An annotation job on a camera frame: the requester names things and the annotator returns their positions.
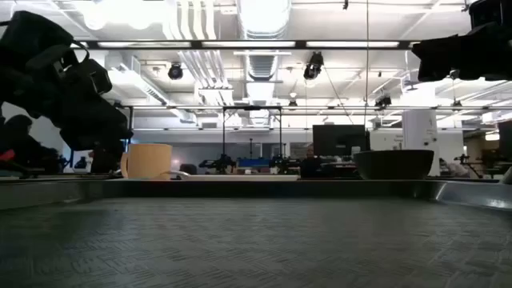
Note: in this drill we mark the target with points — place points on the black ceiling camera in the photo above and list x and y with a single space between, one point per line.
382 101
175 72
313 67

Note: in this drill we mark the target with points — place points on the white shallow plate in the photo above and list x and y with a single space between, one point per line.
240 177

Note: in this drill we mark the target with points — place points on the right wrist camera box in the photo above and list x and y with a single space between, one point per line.
492 12

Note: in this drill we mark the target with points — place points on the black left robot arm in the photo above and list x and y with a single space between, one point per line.
32 52

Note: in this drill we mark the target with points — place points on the white round pillar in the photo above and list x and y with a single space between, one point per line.
420 132

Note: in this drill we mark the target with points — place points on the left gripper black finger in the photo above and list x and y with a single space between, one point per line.
107 160

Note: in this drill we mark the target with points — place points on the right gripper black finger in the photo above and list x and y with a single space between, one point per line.
436 60

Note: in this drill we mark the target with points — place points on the beige ceramic mug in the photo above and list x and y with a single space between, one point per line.
148 161

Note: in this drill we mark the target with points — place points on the red flat object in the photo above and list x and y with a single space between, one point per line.
6 156

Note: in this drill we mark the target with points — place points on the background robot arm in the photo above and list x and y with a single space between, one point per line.
285 163
476 162
218 163

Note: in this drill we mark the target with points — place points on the black background frame stand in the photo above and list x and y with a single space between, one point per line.
252 108

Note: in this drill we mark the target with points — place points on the person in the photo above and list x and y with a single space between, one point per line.
310 162
24 148

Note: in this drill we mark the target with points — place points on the black monitor at room edge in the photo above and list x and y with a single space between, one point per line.
505 138

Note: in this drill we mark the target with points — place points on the dark grey bowl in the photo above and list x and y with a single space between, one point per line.
394 165

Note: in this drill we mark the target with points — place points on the large black monitor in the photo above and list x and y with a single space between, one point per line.
339 140

